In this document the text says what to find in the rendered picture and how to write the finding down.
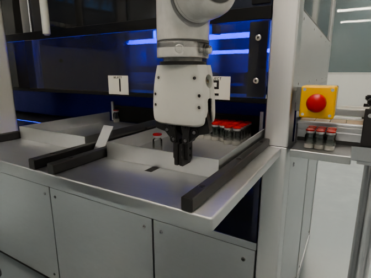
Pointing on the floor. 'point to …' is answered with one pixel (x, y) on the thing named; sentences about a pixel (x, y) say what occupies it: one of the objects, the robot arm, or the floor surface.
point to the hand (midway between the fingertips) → (183, 153)
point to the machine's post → (279, 132)
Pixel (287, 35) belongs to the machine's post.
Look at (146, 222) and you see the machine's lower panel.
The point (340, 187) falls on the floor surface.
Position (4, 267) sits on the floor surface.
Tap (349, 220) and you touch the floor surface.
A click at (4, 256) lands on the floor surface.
